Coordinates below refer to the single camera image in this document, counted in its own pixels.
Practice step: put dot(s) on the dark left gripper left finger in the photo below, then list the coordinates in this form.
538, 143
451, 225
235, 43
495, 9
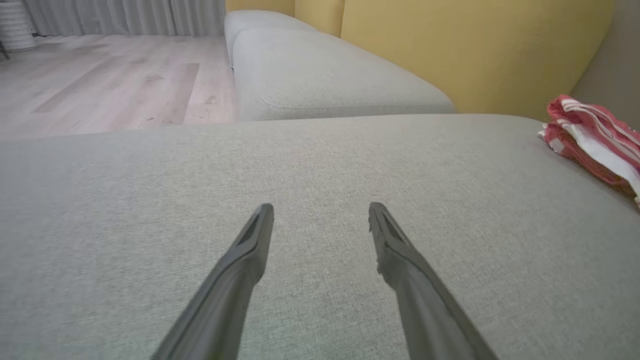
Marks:
225, 300

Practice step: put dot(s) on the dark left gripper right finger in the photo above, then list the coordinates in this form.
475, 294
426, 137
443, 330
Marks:
425, 310

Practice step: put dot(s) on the red striped-trim basketball jersey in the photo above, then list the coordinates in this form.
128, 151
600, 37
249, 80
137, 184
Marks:
585, 112

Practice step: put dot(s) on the large grey sofa seat cushion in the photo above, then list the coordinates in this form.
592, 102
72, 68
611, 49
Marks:
320, 165

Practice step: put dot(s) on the yellow sofa back cushion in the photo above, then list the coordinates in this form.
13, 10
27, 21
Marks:
320, 15
260, 5
475, 50

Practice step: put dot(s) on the light grey curtain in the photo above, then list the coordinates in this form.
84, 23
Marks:
125, 15

